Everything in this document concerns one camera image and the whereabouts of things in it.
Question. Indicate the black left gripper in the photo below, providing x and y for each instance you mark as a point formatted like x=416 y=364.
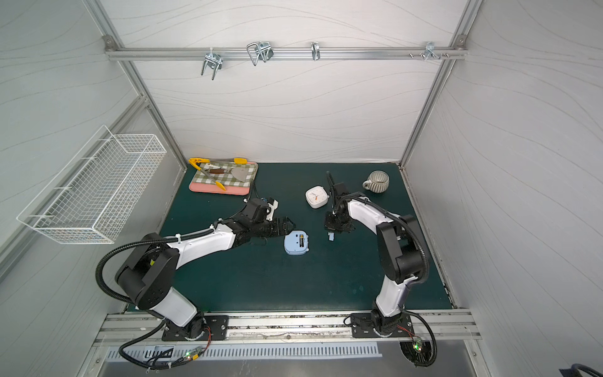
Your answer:
x=276 y=226

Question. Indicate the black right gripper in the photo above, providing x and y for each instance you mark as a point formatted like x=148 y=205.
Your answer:
x=338 y=222

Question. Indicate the white alarm clock back up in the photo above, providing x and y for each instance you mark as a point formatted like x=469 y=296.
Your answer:
x=317 y=197

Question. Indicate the blue white alarm clock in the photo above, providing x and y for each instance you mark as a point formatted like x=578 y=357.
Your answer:
x=291 y=243

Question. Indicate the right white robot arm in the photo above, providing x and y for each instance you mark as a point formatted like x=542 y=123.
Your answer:
x=402 y=249

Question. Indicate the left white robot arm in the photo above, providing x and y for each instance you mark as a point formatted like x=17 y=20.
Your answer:
x=147 y=275

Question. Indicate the checkered green cloth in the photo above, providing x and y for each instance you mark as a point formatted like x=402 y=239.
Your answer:
x=227 y=181

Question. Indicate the striped white ceramic mug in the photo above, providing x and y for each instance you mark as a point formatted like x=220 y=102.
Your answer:
x=377 y=182

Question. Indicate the pink cutting board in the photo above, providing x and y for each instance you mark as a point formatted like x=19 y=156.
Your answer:
x=232 y=191

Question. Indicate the yellow tongs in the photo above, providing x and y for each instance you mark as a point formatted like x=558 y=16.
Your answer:
x=197 y=162

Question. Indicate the metal clamp hook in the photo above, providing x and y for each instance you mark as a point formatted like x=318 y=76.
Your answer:
x=213 y=62

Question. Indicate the metal u-bolt hook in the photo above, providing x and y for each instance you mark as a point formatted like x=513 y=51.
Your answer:
x=260 y=51

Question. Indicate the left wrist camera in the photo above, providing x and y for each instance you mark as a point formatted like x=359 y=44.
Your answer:
x=259 y=210

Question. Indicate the metal spatula wooden handle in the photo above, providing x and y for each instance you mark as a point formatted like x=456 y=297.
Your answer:
x=238 y=173

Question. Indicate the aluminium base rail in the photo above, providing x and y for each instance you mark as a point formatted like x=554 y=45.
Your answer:
x=322 y=326

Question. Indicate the white wire basket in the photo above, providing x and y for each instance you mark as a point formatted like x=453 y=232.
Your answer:
x=91 y=198

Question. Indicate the small metal ring hook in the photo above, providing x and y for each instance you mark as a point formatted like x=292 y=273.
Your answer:
x=315 y=51

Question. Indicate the aluminium top rail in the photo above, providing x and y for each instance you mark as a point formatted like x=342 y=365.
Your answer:
x=280 y=53

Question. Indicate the metal bracket right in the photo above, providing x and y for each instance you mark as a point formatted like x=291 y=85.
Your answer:
x=430 y=53

